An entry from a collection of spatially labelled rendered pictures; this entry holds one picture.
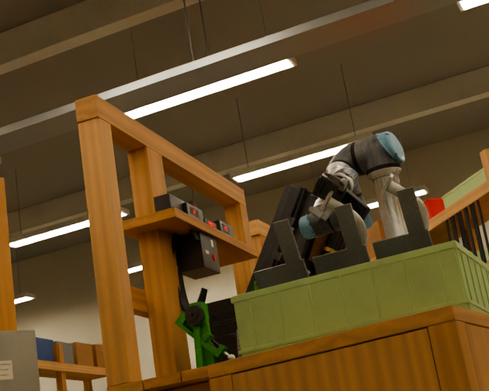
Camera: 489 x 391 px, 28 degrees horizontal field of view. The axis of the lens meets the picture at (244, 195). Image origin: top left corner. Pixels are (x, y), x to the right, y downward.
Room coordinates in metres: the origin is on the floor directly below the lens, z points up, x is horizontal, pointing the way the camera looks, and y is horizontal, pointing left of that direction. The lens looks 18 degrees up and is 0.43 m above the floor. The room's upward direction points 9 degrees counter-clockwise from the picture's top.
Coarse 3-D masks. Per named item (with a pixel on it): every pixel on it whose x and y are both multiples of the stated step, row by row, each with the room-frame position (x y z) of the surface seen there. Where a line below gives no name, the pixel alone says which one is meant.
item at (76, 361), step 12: (36, 348) 9.00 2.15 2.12; (48, 348) 9.18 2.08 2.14; (60, 348) 9.30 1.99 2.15; (72, 348) 9.63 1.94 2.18; (84, 348) 9.85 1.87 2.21; (96, 348) 10.08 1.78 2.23; (48, 360) 9.17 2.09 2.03; (60, 360) 9.29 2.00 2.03; (72, 360) 9.60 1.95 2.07; (84, 360) 9.83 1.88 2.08; (96, 360) 10.07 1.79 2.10; (48, 372) 9.63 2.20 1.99; (60, 372) 9.29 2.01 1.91; (72, 372) 9.45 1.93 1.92; (84, 372) 9.59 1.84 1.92; (96, 372) 9.80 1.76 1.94; (60, 384) 9.30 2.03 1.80; (84, 384) 10.55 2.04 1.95
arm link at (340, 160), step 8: (344, 152) 3.06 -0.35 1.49; (336, 160) 3.06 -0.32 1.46; (344, 160) 3.05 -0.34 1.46; (328, 168) 3.06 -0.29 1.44; (336, 168) 3.03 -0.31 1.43; (352, 168) 3.06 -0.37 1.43; (320, 200) 2.90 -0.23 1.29; (304, 216) 2.87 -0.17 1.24; (312, 216) 2.85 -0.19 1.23; (304, 224) 2.86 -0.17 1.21; (312, 224) 2.85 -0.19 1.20; (320, 224) 2.84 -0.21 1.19; (328, 224) 2.83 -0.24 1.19; (304, 232) 2.87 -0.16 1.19; (312, 232) 2.86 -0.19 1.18; (320, 232) 2.86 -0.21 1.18; (328, 232) 2.85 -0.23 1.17
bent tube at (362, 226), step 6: (330, 192) 2.50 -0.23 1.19; (330, 198) 2.51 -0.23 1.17; (324, 204) 2.51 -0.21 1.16; (330, 204) 2.51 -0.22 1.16; (336, 204) 2.51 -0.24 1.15; (342, 204) 2.51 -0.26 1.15; (360, 216) 2.52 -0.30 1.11; (360, 222) 2.52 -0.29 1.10; (360, 228) 2.52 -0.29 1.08; (360, 234) 2.53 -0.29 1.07; (366, 234) 2.53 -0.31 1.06; (366, 240) 2.54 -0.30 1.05
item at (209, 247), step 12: (180, 240) 3.79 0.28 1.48; (192, 240) 3.77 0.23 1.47; (204, 240) 3.80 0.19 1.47; (180, 252) 3.79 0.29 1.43; (192, 252) 3.77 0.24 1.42; (204, 252) 3.78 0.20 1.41; (216, 252) 3.90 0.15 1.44; (180, 264) 3.79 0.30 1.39; (192, 264) 3.77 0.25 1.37; (204, 264) 3.76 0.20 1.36; (216, 264) 3.88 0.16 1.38; (192, 276) 3.89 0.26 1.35; (204, 276) 3.92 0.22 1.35
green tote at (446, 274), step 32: (416, 256) 2.35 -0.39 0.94; (448, 256) 2.33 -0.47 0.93; (288, 288) 2.48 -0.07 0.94; (320, 288) 2.46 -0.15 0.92; (352, 288) 2.42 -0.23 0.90; (384, 288) 2.39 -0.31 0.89; (416, 288) 2.36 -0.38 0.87; (448, 288) 2.33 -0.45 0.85; (480, 288) 2.50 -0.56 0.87; (256, 320) 2.53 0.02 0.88; (288, 320) 2.49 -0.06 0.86; (320, 320) 2.46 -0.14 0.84; (352, 320) 2.43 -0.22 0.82; (384, 320) 2.40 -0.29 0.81; (256, 352) 2.53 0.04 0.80
